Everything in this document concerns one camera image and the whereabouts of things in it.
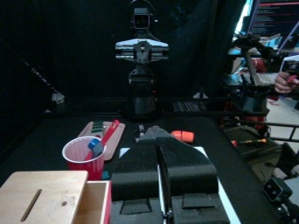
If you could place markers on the computer monitor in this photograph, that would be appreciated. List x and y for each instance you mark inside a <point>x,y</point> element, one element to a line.
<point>277,16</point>

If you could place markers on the black camera device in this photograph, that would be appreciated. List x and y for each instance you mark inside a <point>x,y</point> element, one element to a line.
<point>277,189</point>

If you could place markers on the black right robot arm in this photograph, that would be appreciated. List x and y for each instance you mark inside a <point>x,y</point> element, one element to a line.
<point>142,93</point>

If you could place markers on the green white sushi roll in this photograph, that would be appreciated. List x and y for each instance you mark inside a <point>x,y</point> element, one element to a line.
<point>98,126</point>

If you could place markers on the person's hand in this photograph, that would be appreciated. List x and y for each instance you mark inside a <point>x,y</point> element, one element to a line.
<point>282,83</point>

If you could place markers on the wooden box with slot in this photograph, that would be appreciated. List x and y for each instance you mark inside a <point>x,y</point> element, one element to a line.
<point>43,198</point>

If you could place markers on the red plastic cup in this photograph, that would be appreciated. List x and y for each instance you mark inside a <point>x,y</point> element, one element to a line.
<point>79,166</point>

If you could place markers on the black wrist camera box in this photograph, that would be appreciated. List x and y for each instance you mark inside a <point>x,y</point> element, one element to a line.
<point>140,19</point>

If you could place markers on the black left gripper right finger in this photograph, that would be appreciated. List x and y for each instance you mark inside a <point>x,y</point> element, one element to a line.
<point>191,172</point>

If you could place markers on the orange salmon sushi piece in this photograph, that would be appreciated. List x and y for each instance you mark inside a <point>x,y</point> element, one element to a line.
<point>183,136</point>

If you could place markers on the white frame bracket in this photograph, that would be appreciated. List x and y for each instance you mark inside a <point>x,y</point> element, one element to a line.
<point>58,97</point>
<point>200,95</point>

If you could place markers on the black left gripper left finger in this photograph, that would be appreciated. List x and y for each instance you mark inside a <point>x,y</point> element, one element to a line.
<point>136,172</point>

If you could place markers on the white plate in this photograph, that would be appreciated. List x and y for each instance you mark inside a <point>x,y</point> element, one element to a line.
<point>230,204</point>

